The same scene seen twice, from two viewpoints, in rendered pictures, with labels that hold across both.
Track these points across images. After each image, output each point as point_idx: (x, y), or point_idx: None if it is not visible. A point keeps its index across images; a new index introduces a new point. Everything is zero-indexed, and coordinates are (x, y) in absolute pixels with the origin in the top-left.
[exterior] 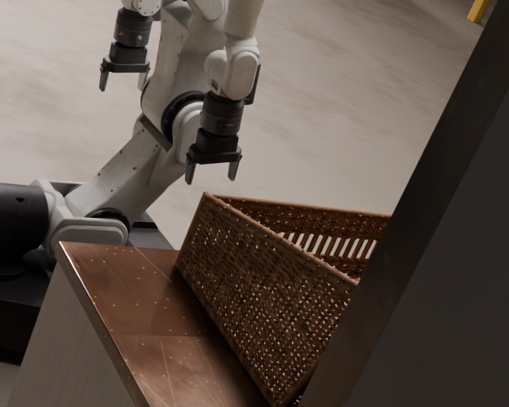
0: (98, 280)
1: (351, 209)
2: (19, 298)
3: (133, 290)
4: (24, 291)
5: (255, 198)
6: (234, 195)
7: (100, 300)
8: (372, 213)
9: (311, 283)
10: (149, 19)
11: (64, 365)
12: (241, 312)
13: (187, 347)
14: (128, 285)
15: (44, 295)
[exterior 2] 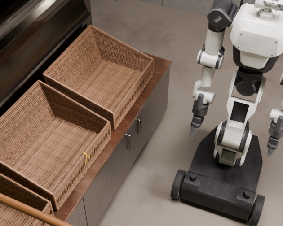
0: (154, 58)
1: (130, 89)
2: (211, 134)
3: (148, 62)
4: (214, 137)
5: (146, 67)
6: (149, 63)
7: (148, 55)
8: (126, 94)
9: (107, 39)
10: (272, 123)
11: None
12: (122, 58)
13: (127, 59)
14: None
15: (210, 141)
